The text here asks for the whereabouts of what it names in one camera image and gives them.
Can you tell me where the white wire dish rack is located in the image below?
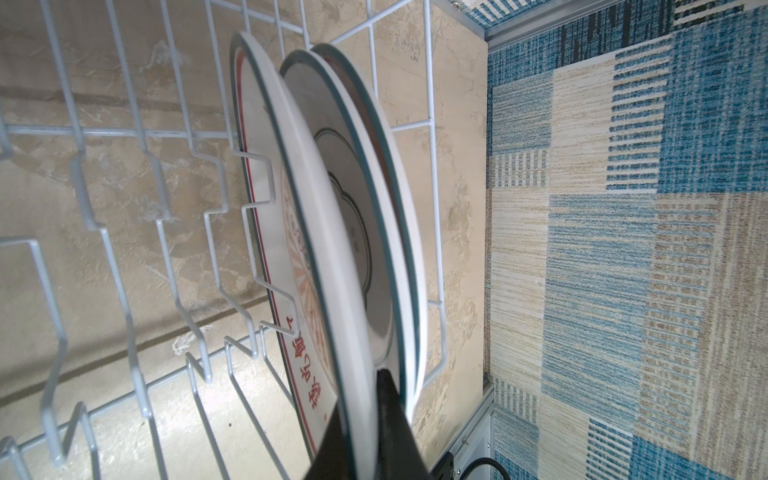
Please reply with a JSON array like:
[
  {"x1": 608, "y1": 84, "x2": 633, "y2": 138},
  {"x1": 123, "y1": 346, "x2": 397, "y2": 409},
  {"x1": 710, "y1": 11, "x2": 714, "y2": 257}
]
[{"x1": 1, "y1": 1, "x2": 440, "y2": 479}]

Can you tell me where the white round plate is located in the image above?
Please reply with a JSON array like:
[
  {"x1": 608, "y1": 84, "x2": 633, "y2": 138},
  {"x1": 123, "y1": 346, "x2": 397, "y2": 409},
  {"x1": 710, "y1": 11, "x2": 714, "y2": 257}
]
[
  {"x1": 279, "y1": 44, "x2": 415, "y2": 414},
  {"x1": 312, "y1": 43, "x2": 429, "y2": 420},
  {"x1": 229, "y1": 32, "x2": 378, "y2": 479}
]

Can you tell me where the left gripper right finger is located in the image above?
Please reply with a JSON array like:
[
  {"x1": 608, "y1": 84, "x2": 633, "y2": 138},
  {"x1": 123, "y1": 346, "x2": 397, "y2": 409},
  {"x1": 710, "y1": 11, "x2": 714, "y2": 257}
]
[{"x1": 376, "y1": 369, "x2": 430, "y2": 479}]

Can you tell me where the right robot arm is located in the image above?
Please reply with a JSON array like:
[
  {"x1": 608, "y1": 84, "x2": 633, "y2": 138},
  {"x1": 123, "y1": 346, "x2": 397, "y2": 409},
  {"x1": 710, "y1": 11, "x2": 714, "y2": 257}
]
[{"x1": 430, "y1": 452, "x2": 511, "y2": 480}]

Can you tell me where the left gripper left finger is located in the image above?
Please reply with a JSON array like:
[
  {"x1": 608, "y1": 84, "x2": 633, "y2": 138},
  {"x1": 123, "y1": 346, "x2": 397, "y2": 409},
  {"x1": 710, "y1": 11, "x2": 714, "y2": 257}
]
[{"x1": 304, "y1": 407, "x2": 351, "y2": 480}]

